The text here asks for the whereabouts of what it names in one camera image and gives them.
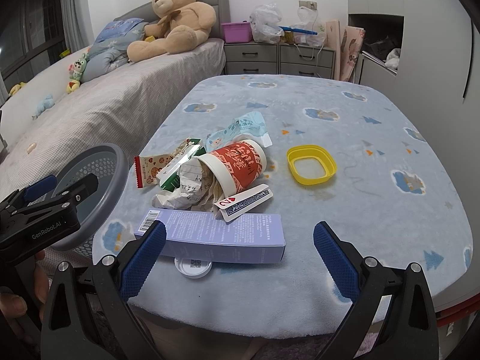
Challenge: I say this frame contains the red snack wrapper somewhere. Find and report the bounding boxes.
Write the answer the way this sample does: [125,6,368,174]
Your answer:
[134,154,173,189]

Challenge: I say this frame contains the green white medicine box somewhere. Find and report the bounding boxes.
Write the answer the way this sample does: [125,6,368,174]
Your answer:
[156,138,206,192]

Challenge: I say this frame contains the white paper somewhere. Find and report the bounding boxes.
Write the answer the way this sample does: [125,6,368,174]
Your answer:
[152,158,225,211]

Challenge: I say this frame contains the purple toothpaste box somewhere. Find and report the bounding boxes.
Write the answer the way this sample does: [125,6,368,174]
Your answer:
[133,209,286,264]

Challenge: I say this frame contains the red white paper cup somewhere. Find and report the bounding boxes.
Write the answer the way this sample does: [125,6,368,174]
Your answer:
[198,140,267,197]

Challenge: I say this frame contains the light blue wipes packet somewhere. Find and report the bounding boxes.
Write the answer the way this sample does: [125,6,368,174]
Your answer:
[205,111,272,153]

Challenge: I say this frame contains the yellow plastic ring lid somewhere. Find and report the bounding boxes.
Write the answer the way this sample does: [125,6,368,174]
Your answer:
[286,145,337,186]

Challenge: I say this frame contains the grey perforated trash basket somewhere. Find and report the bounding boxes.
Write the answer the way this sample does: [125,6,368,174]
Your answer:
[40,142,130,267]

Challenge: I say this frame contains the person's left hand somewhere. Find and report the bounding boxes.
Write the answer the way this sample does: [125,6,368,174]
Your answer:
[1,250,50,345]

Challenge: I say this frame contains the small beige oval object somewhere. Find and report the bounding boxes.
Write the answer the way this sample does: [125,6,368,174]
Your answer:
[26,143,37,154]

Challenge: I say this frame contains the grey checked bed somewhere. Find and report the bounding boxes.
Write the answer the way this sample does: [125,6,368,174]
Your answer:
[1,38,225,197]

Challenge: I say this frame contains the light blue plush toy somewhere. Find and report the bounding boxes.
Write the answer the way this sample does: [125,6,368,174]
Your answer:
[32,94,55,119]

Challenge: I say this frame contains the yellow plush toy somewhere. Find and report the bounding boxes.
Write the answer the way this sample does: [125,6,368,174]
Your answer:
[9,82,26,96]

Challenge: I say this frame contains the small green doll toy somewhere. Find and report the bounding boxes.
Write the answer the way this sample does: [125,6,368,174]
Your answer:
[66,53,88,94]

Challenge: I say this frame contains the white round lid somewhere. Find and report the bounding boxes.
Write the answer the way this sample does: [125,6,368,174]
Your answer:
[174,258,212,280]

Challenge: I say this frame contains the blue patterned pillow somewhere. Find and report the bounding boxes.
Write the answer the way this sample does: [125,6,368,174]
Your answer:
[94,18,143,43]

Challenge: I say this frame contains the playing card box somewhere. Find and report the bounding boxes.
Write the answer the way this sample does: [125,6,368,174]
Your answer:
[215,184,273,223]

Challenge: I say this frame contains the large tan teddy bear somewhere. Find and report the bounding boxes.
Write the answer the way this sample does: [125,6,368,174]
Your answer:
[127,0,216,63]

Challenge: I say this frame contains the grey drawer nightstand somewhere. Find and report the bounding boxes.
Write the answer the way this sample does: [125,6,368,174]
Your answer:
[224,41,337,79]

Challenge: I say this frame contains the purple plastic storage box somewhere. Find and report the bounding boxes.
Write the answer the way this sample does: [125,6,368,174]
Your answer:
[220,21,253,44]

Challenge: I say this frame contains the grey bed headboard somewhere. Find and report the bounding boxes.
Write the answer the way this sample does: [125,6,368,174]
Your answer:
[115,0,230,39]

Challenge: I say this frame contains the clear plastic bag left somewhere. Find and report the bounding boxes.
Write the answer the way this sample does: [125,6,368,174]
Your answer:
[249,3,284,44]

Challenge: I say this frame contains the clear plastic bag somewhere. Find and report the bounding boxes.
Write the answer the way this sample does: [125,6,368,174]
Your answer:
[292,7,326,47]
[249,3,284,44]

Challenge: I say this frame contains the blue stick tool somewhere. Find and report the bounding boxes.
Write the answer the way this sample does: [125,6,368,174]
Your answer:
[280,26,318,35]

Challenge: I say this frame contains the pink cartoon boards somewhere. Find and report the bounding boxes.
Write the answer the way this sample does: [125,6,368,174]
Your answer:
[325,19,365,81]

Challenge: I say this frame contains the clear plastic bag right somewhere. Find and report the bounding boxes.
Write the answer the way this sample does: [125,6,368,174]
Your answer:
[292,7,326,47]

